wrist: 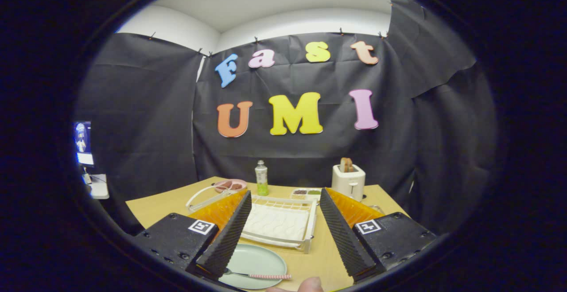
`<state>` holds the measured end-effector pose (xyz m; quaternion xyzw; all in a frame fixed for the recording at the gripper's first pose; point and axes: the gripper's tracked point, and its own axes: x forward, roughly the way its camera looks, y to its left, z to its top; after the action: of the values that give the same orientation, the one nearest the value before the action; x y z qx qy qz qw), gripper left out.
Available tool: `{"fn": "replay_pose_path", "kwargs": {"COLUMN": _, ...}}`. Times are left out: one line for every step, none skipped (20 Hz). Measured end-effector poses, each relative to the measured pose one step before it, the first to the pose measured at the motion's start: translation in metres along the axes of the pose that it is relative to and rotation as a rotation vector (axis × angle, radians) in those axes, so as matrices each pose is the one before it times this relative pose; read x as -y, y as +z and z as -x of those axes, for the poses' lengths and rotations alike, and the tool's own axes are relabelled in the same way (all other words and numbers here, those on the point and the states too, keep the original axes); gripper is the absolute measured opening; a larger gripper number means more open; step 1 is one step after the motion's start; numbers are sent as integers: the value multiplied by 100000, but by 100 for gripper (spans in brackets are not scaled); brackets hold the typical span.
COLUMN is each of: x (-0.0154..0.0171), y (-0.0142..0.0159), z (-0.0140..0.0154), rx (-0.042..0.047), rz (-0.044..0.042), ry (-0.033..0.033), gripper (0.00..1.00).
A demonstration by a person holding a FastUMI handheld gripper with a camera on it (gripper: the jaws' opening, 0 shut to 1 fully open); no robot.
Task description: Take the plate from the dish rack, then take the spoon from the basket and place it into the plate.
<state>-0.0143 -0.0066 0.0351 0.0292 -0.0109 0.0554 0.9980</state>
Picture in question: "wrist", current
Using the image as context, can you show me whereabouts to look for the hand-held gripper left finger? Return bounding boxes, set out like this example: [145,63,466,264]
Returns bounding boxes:
[133,189,252,281]

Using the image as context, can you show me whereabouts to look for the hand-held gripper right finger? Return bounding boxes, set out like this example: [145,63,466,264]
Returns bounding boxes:
[319,187,437,283]

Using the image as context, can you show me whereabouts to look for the pale green plate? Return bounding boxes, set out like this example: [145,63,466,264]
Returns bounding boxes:
[218,244,287,290]

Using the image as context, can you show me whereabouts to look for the white dish rack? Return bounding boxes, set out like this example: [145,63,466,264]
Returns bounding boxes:
[185,185,318,254]

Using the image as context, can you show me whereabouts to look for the spoon with pink striped handle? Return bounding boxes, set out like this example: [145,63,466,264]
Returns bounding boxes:
[224,268,292,280]

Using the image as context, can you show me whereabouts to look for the pink plate with food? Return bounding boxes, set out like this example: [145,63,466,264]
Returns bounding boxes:
[214,179,248,194]

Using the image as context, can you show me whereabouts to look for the white toaster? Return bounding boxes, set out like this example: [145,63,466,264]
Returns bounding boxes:
[332,164,366,202]

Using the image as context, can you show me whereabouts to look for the white compartment tray with food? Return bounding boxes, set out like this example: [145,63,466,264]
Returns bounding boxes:
[291,188,322,201]

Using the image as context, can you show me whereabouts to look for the clear bottle with green label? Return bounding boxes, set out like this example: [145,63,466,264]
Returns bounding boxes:
[255,160,269,196]

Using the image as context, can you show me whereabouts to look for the black backdrop cloth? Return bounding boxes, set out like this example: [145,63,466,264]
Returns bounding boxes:
[76,0,499,236]

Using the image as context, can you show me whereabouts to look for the white device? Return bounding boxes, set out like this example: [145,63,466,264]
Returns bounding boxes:
[83,174,109,200]

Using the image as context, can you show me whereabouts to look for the blue lit screen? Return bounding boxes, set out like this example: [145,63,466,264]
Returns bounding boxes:
[74,121,94,167]

